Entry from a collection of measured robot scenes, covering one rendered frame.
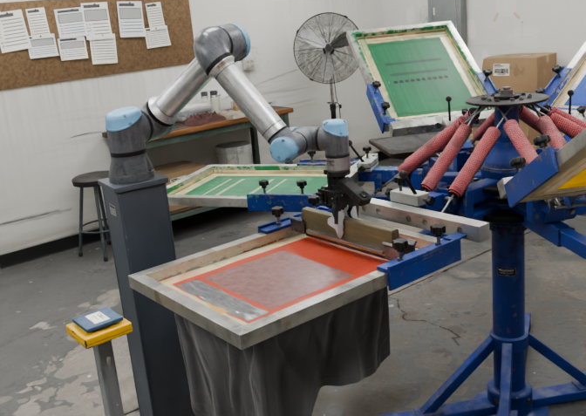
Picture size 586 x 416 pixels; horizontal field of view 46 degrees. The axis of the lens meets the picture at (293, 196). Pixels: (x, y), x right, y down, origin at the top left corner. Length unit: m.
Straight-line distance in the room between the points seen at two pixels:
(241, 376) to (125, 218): 0.70
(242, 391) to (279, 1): 5.19
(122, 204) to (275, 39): 4.57
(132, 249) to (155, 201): 0.18
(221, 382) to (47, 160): 3.90
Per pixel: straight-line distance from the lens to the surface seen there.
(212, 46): 2.09
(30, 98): 5.63
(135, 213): 2.33
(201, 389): 2.17
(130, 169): 2.32
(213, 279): 2.07
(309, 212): 2.28
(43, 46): 5.64
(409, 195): 2.32
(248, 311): 1.82
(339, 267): 2.06
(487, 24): 6.81
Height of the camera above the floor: 1.70
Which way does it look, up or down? 15 degrees down
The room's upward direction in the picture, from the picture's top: 5 degrees counter-clockwise
